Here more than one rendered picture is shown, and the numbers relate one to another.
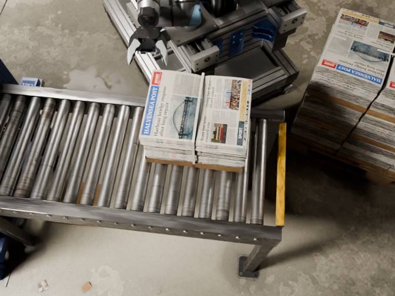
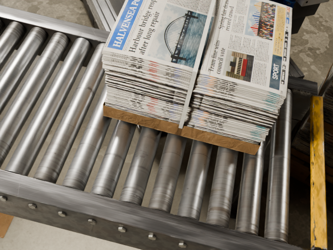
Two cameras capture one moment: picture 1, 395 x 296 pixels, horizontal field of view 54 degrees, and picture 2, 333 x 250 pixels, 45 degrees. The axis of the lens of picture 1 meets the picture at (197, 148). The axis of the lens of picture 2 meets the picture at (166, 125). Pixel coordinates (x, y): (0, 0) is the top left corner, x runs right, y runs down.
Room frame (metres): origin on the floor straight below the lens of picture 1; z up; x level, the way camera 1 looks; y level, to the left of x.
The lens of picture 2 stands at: (0.03, 0.09, 1.58)
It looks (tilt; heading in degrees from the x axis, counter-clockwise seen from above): 53 degrees down; 356
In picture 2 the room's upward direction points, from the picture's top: 12 degrees clockwise
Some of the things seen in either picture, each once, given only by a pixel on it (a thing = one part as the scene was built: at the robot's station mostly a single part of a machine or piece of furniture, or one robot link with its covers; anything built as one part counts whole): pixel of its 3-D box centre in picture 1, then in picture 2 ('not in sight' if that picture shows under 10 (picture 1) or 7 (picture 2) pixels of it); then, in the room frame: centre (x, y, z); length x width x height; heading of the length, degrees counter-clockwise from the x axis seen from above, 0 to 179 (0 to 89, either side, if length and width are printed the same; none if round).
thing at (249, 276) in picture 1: (248, 266); not in sight; (0.33, -0.27, 0.01); 0.14 x 0.13 x 0.01; 173
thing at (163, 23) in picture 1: (156, 17); not in sight; (1.06, 0.15, 1.12); 0.11 x 0.08 x 0.11; 92
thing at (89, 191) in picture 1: (99, 153); (28, 95); (0.66, 0.40, 0.77); 0.47 x 0.05 x 0.05; 173
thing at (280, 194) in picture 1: (281, 171); (318, 163); (0.56, -0.32, 0.81); 0.43 x 0.03 x 0.02; 173
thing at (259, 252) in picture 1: (256, 255); not in sight; (0.33, -0.27, 0.34); 0.06 x 0.06 x 0.68; 83
